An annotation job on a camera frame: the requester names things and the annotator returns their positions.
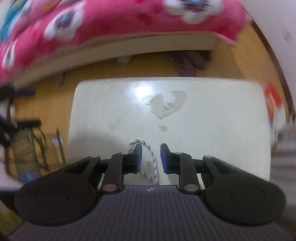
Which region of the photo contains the white black speckled shoelace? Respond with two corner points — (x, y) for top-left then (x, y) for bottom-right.
(128, 139), (159, 186)

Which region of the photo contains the green folding stool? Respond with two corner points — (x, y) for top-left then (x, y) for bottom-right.
(11, 120), (67, 183)

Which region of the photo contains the red gift box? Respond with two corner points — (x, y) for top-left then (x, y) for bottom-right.
(263, 84), (281, 120)

